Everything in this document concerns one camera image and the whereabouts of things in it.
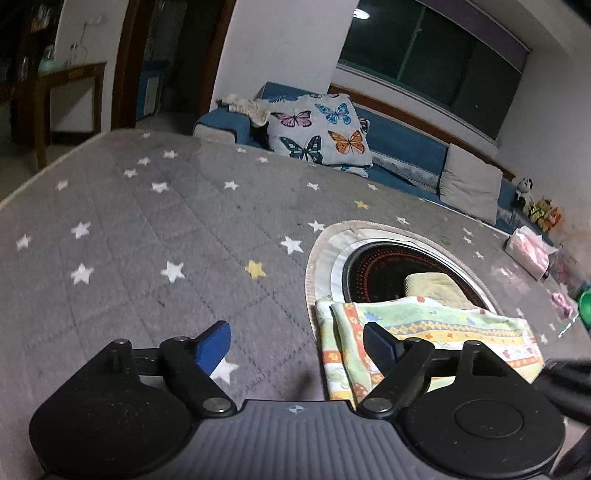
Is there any colourful patterned child garment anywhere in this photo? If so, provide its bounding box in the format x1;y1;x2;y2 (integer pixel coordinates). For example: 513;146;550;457
315;295;544;405

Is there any blue sofa bench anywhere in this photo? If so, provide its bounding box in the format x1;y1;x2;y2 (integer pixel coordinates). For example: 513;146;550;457
193;82;528;234

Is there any wooden side table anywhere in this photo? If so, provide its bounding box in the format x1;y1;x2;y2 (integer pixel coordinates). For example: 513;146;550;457
27;60;108;172

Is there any clear plastic toy box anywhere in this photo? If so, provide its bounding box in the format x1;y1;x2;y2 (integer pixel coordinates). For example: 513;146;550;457
550;232;590;298

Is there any yellow bear plush toy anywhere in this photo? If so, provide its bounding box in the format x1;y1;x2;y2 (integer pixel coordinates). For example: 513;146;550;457
527;197;552;231

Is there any panda plush toy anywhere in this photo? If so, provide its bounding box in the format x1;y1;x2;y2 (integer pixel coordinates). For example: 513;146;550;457
512;178;534;211

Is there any pink hair scrunchie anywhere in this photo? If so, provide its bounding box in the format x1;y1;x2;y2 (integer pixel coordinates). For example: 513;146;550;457
551;291;578;319

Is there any built-in induction cooker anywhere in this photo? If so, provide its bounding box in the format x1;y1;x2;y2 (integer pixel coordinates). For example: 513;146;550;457
331;238;501;313

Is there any grey cushion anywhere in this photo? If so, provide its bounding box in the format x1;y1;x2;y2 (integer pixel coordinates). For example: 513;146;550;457
439;144;503;225

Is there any dark window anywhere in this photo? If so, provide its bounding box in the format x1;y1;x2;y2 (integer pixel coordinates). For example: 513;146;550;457
339;0;529;139

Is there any pink tissue pack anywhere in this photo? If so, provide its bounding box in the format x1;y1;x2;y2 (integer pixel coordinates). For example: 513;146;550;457
505;226;558;281

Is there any beige crumpled cloth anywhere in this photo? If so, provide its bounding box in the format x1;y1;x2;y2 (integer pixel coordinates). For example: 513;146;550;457
216;93;270;128

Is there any butterfly print pillow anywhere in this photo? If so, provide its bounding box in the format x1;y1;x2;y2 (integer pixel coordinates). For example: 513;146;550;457
259;94;373;168

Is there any green plastic bowl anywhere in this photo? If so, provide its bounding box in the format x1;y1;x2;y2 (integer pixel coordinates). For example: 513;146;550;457
578;290;591;332

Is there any grey star tablecloth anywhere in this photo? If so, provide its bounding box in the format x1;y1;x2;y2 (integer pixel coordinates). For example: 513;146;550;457
1;130;590;479

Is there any orange fox plush toy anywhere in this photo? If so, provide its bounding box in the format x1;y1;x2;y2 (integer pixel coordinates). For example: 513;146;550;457
542;207;563;233

